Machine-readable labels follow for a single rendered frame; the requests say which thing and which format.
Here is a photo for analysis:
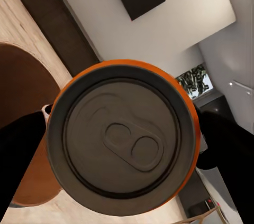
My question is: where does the can of soda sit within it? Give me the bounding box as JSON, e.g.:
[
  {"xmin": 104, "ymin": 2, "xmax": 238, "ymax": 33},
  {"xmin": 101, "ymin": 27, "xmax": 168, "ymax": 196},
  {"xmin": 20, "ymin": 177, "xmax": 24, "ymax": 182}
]
[{"xmin": 46, "ymin": 59, "xmax": 201, "ymax": 217}]

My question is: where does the trash can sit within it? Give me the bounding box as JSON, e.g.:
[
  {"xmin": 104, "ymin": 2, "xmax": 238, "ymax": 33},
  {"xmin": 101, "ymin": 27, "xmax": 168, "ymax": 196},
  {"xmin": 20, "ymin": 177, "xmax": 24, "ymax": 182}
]
[{"xmin": 0, "ymin": 42, "xmax": 63, "ymax": 208}]

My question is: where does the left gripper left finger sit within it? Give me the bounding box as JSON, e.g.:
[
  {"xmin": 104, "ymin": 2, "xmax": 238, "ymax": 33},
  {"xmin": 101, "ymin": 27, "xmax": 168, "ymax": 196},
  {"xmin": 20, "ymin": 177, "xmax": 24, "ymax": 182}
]
[{"xmin": 0, "ymin": 111, "xmax": 46, "ymax": 222}]

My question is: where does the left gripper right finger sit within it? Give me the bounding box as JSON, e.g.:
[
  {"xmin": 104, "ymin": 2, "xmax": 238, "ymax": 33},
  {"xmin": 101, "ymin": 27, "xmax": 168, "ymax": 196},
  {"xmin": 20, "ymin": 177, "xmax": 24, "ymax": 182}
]
[{"xmin": 200, "ymin": 111, "xmax": 254, "ymax": 224}]

